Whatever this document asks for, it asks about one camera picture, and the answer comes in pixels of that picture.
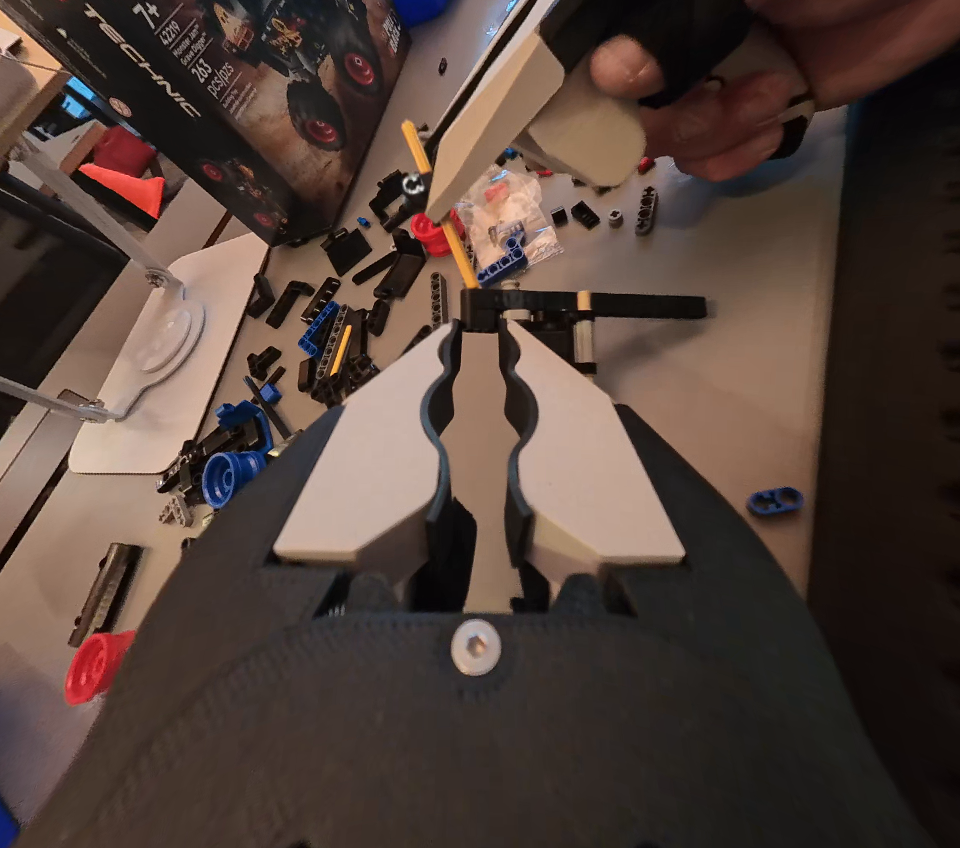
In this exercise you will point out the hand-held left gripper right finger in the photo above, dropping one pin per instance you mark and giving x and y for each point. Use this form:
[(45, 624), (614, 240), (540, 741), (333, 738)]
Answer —
[(600, 488)]

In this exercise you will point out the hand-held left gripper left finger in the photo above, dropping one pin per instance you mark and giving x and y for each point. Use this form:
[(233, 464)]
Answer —
[(360, 488)]

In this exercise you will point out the small black axle connector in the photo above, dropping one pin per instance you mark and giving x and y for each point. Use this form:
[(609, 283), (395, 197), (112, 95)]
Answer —
[(414, 186)]

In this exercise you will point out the yellow axle with black connector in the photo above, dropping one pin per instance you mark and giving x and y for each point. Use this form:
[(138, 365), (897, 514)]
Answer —
[(459, 248)]

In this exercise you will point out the black beam frame assembly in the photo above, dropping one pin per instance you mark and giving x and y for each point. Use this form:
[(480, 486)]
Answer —
[(540, 308)]

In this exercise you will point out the grey desk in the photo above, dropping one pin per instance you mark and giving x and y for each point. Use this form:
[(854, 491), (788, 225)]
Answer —
[(712, 398)]

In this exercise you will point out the clear bag of parts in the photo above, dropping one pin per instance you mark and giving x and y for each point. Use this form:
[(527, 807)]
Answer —
[(510, 218)]

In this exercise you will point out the red wheel hub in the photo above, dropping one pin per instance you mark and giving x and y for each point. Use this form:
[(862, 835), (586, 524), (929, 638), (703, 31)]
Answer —
[(90, 668), (427, 233)]

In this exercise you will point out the long thin black axle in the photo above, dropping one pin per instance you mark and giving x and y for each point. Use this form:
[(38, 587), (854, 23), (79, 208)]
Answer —
[(266, 405)]

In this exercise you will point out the blue wheel hub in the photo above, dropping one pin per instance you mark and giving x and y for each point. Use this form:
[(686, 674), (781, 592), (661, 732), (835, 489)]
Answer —
[(225, 477)]

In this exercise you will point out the blue angled beam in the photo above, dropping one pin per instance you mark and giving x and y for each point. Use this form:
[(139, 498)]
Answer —
[(506, 263), (319, 330)]

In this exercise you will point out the short yellow axle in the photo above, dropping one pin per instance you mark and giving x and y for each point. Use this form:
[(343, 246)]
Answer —
[(341, 345)]

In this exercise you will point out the short grey beam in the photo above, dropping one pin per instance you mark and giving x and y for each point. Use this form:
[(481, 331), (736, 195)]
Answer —
[(646, 210)]

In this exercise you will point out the black curved panel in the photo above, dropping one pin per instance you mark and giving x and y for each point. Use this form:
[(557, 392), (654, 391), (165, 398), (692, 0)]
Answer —
[(401, 274)]

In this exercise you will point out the small blue two-hole beam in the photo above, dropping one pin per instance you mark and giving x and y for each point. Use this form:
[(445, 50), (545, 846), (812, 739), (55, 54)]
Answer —
[(775, 501)]

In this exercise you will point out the dark grey long beam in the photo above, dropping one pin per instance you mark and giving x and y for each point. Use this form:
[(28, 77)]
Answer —
[(439, 300)]

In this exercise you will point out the small white angled beam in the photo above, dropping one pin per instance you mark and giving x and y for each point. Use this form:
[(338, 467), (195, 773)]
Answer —
[(176, 509)]

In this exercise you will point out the black square panel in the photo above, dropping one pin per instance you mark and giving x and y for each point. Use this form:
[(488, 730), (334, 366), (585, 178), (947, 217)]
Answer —
[(346, 252)]

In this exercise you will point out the pile of black and blue bricks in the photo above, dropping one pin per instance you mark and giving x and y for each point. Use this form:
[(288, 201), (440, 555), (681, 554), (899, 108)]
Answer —
[(285, 300)]

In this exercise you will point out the black grooved block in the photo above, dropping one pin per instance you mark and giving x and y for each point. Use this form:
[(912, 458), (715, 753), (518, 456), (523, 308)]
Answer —
[(105, 593)]

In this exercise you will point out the black toy set box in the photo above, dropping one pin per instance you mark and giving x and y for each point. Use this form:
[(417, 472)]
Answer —
[(225, 38)]

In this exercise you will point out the black dotted mat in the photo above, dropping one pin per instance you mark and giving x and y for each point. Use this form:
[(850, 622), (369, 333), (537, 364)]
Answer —
[(900, 413)]

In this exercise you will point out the orange plastic object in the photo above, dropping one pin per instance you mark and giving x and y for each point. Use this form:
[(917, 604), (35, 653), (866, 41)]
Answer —
[(127, 184)]

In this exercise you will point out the blue storage bin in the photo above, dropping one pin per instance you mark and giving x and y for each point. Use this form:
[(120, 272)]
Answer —
[(6, 829)]

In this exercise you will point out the black chassis on blue frame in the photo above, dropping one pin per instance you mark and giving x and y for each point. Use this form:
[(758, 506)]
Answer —
[(225, 428)]

